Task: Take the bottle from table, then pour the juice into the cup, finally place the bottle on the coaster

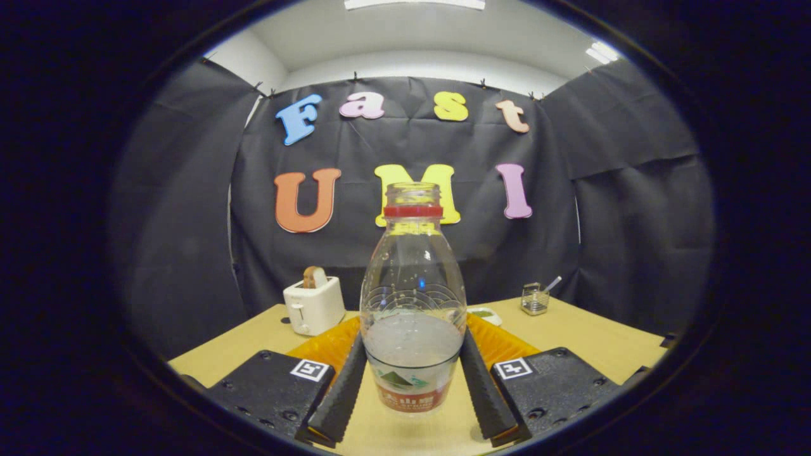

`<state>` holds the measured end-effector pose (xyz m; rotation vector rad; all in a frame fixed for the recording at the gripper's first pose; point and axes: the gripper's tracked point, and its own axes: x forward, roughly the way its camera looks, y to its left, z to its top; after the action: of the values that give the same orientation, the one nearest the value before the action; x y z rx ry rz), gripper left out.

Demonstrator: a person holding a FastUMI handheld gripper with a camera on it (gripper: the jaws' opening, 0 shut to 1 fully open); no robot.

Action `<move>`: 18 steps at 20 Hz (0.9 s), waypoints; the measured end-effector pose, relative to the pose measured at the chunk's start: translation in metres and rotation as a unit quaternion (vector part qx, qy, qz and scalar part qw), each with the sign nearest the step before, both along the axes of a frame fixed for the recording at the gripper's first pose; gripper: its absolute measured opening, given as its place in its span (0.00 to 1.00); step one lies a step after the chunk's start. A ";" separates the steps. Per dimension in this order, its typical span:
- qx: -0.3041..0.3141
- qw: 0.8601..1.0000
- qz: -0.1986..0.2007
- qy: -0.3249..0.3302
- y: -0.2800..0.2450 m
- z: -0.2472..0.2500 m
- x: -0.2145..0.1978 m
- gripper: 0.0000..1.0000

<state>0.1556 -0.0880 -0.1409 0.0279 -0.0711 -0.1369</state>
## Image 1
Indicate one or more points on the wooden table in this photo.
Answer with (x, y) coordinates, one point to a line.
(602, 342)

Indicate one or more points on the small black block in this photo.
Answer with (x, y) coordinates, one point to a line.
(669, 341)

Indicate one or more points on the long ceiling light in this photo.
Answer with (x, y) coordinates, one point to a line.
(412, 4)

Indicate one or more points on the small glass jar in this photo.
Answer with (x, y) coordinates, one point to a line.
(534, 301)

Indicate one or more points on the white toaster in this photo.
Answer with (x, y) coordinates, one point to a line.
(317, 307)

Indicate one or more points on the clear plastic bottle red label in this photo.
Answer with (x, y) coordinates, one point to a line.
(412, 386)

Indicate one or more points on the short ceiling light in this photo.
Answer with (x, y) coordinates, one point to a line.
(602, 52)

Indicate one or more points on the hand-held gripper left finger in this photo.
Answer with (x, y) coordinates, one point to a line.
(339, 396)

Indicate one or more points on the cloudy clear juice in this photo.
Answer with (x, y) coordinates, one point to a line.
(412, 339)

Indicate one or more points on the white divided snack tray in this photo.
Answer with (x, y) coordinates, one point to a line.
(485, 315)

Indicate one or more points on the toasted bread slice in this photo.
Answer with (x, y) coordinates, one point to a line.
(315, 277)

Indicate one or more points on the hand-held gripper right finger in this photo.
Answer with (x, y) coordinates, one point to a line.
(485, 396)

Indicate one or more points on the black backdrop cloth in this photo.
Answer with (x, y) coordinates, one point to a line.
(177, 221)

